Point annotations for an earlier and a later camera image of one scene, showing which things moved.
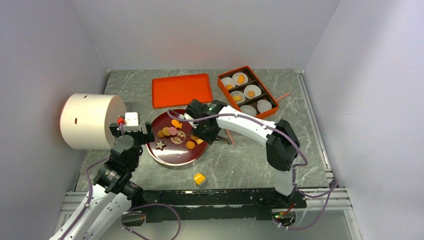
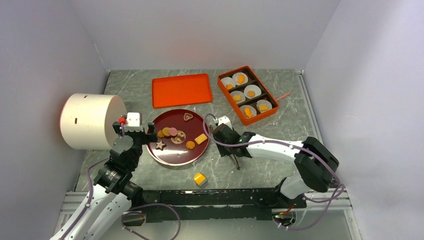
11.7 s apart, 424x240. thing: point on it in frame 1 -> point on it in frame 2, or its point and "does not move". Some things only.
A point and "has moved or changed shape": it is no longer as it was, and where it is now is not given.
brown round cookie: x=166 y=131 does not move
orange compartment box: x=247 y=92 does not move
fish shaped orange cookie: x=176 y=123 -> x=248 y=112
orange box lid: x=179 y=91 does not move
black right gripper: x=209 y=139 -> x=223 y=151
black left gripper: x=147 y=137 does not move
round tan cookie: x=251 y=93 does not move
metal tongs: x=228 y=140 has moved or changed shape
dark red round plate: x=174 y=145 does not move
